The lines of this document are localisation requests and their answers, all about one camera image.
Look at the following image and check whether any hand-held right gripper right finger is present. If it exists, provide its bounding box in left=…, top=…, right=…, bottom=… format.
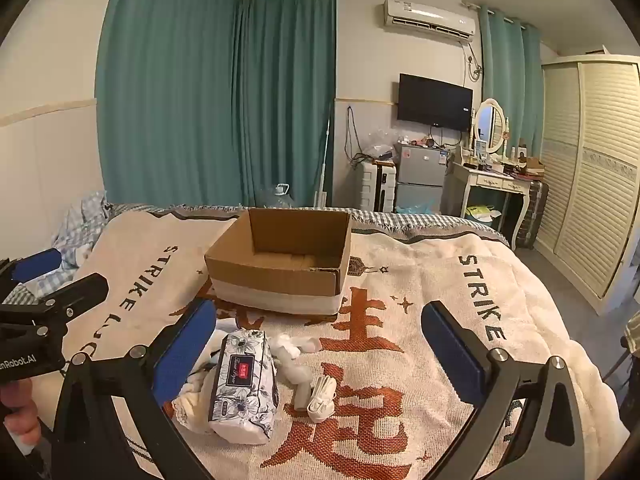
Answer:
left=421, top=300, right=586, bottom=480

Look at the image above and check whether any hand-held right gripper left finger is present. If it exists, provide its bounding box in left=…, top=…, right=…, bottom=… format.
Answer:
left=52, top=299, right=218, bottom=480

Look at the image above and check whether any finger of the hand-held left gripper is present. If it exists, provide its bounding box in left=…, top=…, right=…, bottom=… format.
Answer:
left=0, top=248, right=64, bottom=306
left=30, top=273, right=110, bottom=317

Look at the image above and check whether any cream ruffled cloth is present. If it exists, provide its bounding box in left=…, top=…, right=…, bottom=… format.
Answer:
left=171, top=345, right=226, bottom=435

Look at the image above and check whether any floral tissue pack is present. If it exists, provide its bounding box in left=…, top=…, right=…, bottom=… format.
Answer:
left=207, top=331, right=279, bottom=445

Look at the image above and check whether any brown cardboard box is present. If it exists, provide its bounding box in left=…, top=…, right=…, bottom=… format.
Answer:
left=204, top=208, right=353, bottom=317

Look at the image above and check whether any white sock pair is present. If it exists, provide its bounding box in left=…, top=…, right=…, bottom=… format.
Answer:
left=306, top=376, right=337, bottom=422

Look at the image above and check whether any person's left hand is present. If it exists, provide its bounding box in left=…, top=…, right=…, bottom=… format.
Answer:
left=0, top=377, right=42, bottom=447

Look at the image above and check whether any blue checked quilt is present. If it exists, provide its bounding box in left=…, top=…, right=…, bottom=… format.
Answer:
left=50, top=190, right=112, bottom=272

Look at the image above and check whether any cream printed blanket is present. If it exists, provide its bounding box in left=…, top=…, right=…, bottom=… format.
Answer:
left=75, top=207, right=631, bottom=480

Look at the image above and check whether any yellow green bag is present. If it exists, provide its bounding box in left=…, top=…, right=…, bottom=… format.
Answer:
left=465, top=204, right=501, bottom=223

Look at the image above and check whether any blue plastic bag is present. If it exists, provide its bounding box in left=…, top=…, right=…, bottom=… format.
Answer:
left=395, top=199, right=443, bottom=215

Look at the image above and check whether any dark suitcase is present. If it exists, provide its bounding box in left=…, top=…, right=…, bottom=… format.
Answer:
left=515, top=180, right=550, bottom=250

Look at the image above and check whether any white dressing table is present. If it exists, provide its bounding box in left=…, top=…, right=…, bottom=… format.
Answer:
left=452, top=160, right=533, bottom=251

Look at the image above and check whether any grey small fridge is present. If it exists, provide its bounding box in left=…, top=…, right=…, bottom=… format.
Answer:
left=395, top=142, right=453, bottom=213

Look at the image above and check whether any clear plastic water jug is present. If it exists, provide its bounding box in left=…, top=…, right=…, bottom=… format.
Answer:
left=255, top=182, right=296, bottom=209

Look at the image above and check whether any teal curtain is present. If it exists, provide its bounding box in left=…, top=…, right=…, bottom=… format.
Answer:
left=237, top=0, right=337, bottom=208
left=477, top=5, right=546, bottom=157
left=95, top=0, right=243, bottom=207

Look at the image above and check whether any clear plastic bag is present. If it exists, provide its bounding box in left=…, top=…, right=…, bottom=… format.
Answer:
left=360, top=130, right=398, bottom=163

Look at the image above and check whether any white mop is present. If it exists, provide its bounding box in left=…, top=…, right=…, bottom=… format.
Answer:
left=312, top=115, right=334, bottom=208

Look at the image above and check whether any cream louvred wardrobe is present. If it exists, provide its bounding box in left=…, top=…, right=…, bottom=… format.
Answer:
left=537, top=55, right=640, bottom=316

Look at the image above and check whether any oval white vanity mirror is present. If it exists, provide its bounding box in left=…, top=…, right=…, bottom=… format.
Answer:
left=472, top=98, right=509, bottom=156

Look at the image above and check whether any air conditioner pipe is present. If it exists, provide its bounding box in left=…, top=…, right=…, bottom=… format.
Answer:
left=462, top=41, right=486, bottom=84

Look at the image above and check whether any white air conditioner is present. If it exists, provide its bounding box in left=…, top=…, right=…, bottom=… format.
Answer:
left=384, top=0, right=476, bottom=43

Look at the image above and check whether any black hanging cable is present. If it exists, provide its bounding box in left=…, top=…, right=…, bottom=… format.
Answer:
left=346, top=105, right=369, bottom=167

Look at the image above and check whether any black wall television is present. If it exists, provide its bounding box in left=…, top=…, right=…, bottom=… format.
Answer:
left=397, top=73, right=474, bottom=132

